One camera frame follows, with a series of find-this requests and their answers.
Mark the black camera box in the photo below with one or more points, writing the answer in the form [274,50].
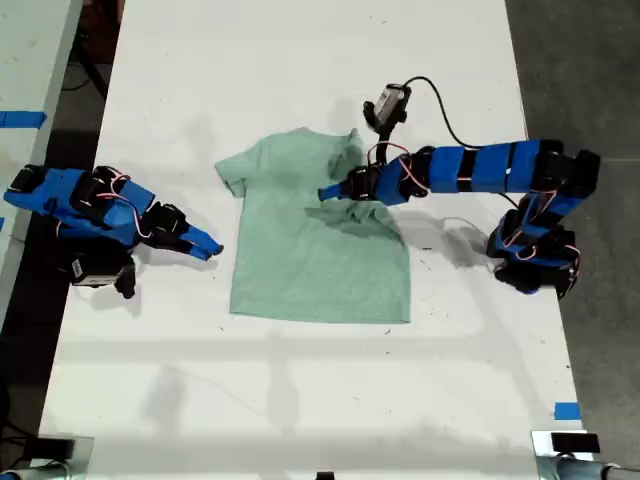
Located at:
[95,272]
[392,102]

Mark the small blue tape piece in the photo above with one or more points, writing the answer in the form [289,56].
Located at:
[567,411]

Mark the small black clip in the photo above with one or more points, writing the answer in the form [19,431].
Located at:
[325,475]

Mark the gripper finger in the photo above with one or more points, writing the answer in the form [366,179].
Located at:
[192,248]
[204,237]
[336,187]
[334,195]

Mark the long blue tape strip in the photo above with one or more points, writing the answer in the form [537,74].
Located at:
[20,119]

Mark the small black box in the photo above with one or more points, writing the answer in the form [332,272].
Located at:
[575,443]
[56,447]

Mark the pale green T-shirt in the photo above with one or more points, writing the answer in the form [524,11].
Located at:
[300,260]

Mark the white side table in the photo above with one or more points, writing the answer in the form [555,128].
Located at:
[30,60]

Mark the blue and black arm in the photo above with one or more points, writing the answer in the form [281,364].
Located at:
[492,167]
[55,197]

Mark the short black camera stalk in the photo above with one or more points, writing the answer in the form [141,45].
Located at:
[381,145]
[127,282]

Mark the metal table clamp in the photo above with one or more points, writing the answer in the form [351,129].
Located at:
[65,467]
[560,462]

